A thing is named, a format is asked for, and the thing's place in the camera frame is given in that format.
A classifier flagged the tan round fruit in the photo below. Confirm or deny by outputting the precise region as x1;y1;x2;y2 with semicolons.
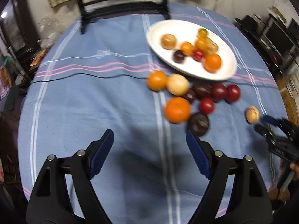
160;34;177;50

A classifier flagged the small red tomato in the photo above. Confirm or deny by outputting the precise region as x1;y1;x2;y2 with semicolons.
199;98;214;114

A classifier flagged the white round plate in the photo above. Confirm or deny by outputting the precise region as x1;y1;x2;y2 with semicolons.
147;20;237;81

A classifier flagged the pale peach fruit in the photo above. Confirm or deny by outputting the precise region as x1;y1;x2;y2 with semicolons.
206;38;219;54

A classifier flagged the small green-yellow fruit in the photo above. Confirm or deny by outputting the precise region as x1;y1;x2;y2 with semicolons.
197;28;208;38

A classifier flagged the small red fruit on plate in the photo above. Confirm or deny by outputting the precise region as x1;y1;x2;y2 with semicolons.
192;50;205;62

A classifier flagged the blue striped tablecloth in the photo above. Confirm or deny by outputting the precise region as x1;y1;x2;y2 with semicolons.
18;3;286;223

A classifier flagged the computer monitor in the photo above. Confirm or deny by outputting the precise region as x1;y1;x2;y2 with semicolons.
265;21;298;56

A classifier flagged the black shelf rack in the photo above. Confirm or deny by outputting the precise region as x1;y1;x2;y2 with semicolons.
234;13;298;76

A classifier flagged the orange fruit beside pale fruit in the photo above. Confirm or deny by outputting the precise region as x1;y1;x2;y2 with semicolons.
147;71;168;91

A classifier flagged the dark red cherry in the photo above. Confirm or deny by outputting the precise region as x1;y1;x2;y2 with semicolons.
181;89;197;104

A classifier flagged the orange tangerine on cloth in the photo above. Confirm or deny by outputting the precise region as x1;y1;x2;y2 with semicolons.
164;97;192;124

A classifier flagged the yellow-orange fruit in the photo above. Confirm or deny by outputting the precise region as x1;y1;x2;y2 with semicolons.
195;38;209;53

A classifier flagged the large orange mandarin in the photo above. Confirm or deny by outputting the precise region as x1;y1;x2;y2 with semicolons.
203;53;222;73

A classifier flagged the large red tomato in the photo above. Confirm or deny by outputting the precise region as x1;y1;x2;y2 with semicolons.
226;84;241;104

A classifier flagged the thin black cable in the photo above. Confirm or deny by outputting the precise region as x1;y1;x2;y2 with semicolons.
31;72;279;89

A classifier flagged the small orange fruit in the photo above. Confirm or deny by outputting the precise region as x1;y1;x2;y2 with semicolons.
180;41;195;56

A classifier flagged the tan striped fruit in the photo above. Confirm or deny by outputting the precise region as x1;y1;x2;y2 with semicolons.
245;106;260;124

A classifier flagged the dark cherry on plate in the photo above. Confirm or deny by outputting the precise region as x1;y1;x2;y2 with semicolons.
173;50;186;64

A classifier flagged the dark brown oblong fruit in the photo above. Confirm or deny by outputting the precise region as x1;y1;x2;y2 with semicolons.
192;83;212;100

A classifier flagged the pale yellow round fruit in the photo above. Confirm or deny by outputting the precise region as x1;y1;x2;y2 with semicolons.
166;74;189;96

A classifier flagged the dark purple mangosteen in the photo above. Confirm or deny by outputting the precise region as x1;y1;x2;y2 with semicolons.
187;112;210;136

